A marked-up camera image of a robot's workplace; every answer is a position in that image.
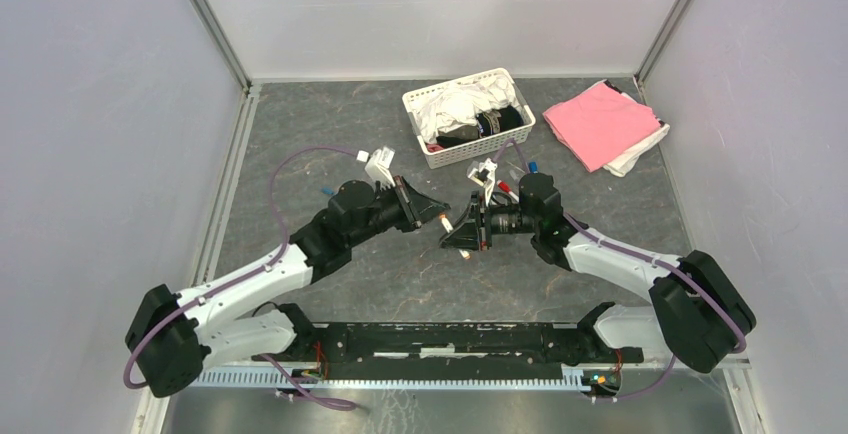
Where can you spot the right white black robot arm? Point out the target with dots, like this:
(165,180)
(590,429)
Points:
(693,311)

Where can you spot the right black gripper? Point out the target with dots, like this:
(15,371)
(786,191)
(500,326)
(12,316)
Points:
(469,231)

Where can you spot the white cloth under pink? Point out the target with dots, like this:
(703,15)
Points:
(629,129)

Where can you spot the pink folded cloth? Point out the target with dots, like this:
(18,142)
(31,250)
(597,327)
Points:
(575,124)

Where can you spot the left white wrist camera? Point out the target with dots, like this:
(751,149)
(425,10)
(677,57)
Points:
(377,165)

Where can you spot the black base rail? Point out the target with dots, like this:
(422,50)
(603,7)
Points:
(453,351)

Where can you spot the white cloth in basket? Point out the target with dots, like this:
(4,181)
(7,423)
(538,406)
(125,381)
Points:
(458,104)

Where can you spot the white plastic basket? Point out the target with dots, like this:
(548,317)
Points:
(436,157)

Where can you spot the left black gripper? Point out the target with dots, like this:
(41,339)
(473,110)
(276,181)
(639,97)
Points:
(416,207)

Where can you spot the black cloth in basket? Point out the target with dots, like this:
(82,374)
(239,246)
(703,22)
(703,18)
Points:
(487,124)

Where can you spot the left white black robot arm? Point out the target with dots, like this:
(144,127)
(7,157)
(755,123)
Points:
(175,336)

